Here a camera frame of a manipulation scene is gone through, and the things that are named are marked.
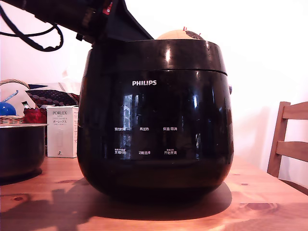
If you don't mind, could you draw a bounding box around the black Philips rice cooker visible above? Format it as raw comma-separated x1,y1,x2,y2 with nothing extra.
77,69,235,201

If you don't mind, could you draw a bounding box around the brown cork globe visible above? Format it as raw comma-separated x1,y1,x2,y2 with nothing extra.
155,26,205,41

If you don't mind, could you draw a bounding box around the white plastic object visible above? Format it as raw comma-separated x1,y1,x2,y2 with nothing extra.
59,69,82,94

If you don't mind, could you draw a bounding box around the dark dotted patterned fabric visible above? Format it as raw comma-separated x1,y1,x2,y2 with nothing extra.
25,89,81,107

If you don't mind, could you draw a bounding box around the red crinkled container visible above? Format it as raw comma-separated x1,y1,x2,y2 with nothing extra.
23,107,48,124

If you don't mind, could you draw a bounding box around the white Porlex box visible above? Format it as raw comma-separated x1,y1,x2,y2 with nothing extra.
46,105,79,158

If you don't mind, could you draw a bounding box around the blue ball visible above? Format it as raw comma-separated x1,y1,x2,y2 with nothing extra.
0,102,17,116

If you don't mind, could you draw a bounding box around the woven wicker basket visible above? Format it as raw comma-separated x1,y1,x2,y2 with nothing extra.
0,78,31,125

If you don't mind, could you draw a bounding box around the black inner cooking pot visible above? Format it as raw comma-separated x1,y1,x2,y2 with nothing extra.
0,123,48,179

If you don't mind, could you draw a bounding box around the wooden chair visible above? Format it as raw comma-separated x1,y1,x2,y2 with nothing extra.
267,101,308,189

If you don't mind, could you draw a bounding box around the black looping cable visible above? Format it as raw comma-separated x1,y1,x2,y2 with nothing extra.
0,23,57,39
0,4,64,52

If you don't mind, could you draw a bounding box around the blue handled utensil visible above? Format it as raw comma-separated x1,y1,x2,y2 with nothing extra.
0,90,19,103

